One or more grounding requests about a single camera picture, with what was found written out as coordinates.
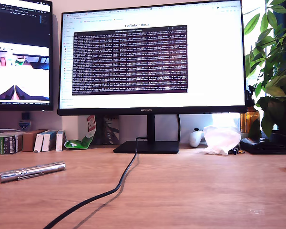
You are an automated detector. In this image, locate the green and white box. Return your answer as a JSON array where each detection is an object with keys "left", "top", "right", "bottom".
[{"left": 0, "top": 133, "right": 23, "bottom": 155}]

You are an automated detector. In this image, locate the black Huawei monitor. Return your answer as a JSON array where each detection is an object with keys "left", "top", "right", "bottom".
[{"left": 57, "top": 0, "right": 248, "bottom": 154}]

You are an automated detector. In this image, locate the grey patterned card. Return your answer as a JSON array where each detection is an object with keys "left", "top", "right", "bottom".
[{"left": 102, "top": 115, "right": 120, "bottom": 145}]

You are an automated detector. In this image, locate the brown cardboard box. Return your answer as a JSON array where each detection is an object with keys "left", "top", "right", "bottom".
[{"left": 22, "top": 129, "right": 48, "bottom": 152}]

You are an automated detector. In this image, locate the white plastic bag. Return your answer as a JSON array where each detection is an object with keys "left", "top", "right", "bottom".
[{"left": 203, "top": 125, "right": 242, "bottom": 156}]

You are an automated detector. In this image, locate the blue and white box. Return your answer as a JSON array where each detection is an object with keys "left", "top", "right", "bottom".
[
  {"left": 56, "top": 130, "right": 67, "bottom": 152},
  {"left": 34, "top": 131, "right": 48, "bottom": 153},
  {"left": 41, "top": 130, "right": 58, "bottom": 152}
]

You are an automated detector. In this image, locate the black cable across table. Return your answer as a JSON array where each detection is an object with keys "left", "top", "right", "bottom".
[{"left": 43, "top": 137, "right": 146, "bottom": 229}]

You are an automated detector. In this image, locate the green leafy plant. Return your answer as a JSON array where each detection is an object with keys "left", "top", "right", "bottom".
[{"left": 243, "top": 0, "right": 286, "bottom": 138}]

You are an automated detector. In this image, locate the green Jenkki gum bag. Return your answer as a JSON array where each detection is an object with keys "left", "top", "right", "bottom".
[{"left": 63, "top": 115, "right": 97, "bottom": 149}]

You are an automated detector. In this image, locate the metallic laser pointer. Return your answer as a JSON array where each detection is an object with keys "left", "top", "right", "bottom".
[{"left": 0, "top": 161, "right": 66, "bottom": 184}]

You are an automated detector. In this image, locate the amber glass bottle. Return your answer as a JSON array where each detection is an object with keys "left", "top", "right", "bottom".
[{"left": 240, "top": 85, "right": 262, "bottom": 134}]

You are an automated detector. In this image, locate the white game controller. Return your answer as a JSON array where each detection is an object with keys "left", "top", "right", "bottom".
[{"left": 189, "top": 128, "right": 205, "bottom": 148}]

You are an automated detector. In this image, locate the black ASUS monitor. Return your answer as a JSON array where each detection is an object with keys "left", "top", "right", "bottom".
[{"left": 0, "top": 0, "right": 54, "bottom": 112}]

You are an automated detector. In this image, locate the black wallet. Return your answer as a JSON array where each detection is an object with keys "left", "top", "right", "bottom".
[{"left": 240, "top": 137, "right": 286, "bottom": 155}]

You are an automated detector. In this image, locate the sanitizer bottle with blue label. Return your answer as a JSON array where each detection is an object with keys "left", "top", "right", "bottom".
[{"left": 18, "top": 112, "right": 31, "bottom": 131}]

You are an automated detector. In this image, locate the long white cable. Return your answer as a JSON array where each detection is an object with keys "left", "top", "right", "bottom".
[{"left": 0, "top": 128, "right": 23, "bottom": 134}]

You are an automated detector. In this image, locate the black plant pot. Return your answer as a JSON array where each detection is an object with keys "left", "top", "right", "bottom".
[{"left": 269, "top": 130, "right": 286, "bottom": 152}]

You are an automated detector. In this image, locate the black monitor power cable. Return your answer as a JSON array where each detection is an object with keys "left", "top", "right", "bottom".
[{"left": 176, "top": 114, "right": 182, "bottom": 144}]

